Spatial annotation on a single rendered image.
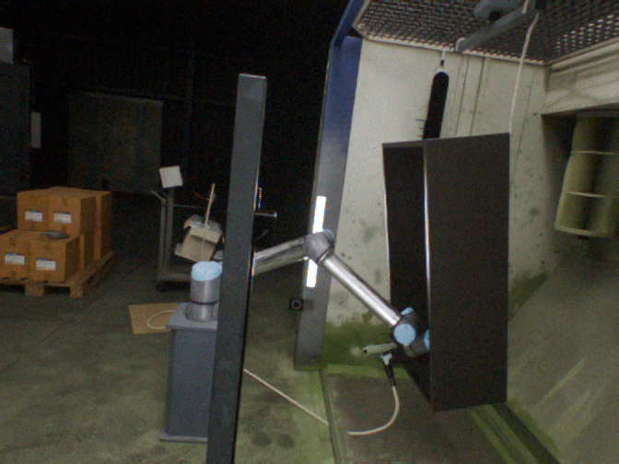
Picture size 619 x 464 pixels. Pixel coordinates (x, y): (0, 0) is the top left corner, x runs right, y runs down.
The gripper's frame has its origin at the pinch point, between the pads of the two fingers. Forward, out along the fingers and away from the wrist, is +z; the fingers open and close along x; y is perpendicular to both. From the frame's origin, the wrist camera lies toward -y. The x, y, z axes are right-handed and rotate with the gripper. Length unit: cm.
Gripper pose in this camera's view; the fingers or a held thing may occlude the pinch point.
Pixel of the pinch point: (383, 354)
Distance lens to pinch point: 229.9
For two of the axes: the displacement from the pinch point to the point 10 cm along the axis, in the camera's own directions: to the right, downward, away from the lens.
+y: 2.3, 8.8, -4.2
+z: -4.9, 4.8, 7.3
